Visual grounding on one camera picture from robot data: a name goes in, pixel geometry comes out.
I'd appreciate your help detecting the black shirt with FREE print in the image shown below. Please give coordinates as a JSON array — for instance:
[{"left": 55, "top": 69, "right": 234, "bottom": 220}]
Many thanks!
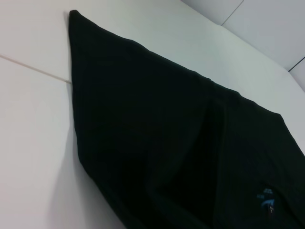
[{"left": 68, "top": 10, "right": 305, "bottom": 229}]

